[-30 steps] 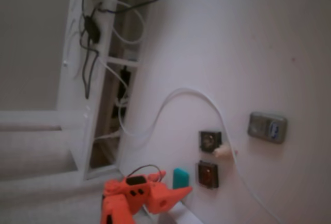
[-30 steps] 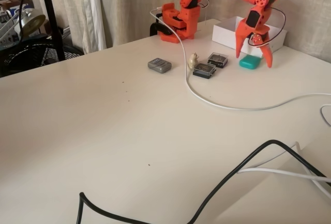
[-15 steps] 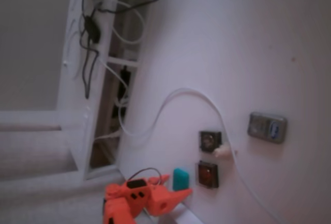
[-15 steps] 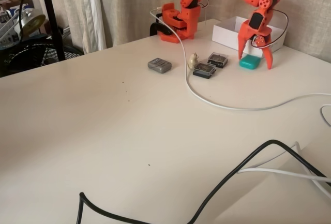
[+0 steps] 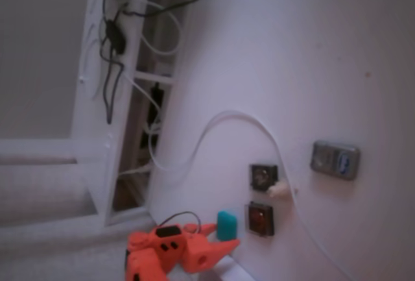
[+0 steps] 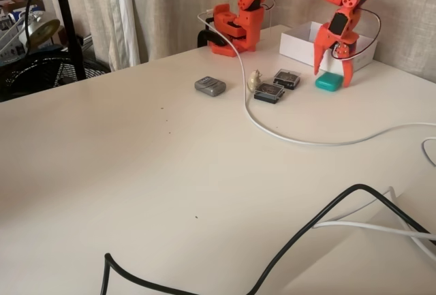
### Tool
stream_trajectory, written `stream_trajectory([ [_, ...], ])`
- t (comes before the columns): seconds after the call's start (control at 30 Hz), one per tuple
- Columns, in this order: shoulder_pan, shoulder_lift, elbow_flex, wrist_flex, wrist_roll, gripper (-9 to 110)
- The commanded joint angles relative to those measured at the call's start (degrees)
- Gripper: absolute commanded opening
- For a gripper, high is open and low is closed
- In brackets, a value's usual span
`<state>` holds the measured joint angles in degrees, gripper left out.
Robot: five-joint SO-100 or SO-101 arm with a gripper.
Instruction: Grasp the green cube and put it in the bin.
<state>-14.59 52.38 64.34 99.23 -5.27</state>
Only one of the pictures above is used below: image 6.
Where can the black floor fan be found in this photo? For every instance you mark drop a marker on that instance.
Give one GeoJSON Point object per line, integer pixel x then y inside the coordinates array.
{"type": "Point", "coordinates": [34, 70]}

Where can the white cardboard bin box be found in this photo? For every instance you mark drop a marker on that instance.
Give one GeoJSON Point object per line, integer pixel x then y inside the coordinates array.
{"type": "Point", "coordinates": [296, 44]}

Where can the teal green rounded cube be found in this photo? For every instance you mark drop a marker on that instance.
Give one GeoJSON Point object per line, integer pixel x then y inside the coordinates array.
{"type": "Point", "coordinates": [328, 83]}

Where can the black socket module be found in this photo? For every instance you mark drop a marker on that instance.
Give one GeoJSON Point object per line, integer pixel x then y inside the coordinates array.
{"type": "Point", "coordinates": [269, 92]}
{"type": "Point", "coordinates": [287, 77]}

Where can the black table clamp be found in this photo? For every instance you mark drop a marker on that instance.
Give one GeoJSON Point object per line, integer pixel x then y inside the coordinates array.
{"type": "Point", "coordinates": [211, 36]}

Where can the grey metal tin case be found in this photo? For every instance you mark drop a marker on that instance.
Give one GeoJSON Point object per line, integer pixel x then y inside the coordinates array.
{"type": "Point", "coordinates": [210, 86]}

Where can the black stand pole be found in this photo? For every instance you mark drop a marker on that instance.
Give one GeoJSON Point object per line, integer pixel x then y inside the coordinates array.
{"type": "Point", "coordinates": [69, 29]}

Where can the white sheer curtain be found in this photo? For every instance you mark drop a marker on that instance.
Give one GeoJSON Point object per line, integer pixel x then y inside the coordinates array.
{"type": "Point", "coordinates": [124, 19]}

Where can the orange gripper black motor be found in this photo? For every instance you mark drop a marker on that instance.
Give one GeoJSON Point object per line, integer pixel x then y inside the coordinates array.
{"type": "Point", "coordinates": [335, 39]}

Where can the small beige figurine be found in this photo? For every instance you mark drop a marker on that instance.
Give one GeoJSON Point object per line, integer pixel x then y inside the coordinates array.
{"type": "Point", "coordinates": [252, 80]}

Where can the beige woven curtain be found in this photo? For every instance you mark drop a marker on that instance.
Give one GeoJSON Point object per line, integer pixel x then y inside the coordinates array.
{"type": "Point", "coordinates": [170, 9]}

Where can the silver metal desk lamp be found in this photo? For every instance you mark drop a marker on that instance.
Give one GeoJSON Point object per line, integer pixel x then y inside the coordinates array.
{"type": "Point", "coordinates": [41, 29]}

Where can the upper black socket module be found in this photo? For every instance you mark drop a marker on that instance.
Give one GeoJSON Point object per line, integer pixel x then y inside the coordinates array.
{"type": "Point", "coordinates": [269, 92]}

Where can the lower black socket module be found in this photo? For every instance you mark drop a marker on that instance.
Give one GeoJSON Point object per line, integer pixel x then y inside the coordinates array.
{"type": "Point", "coordinates": [287, 77]}

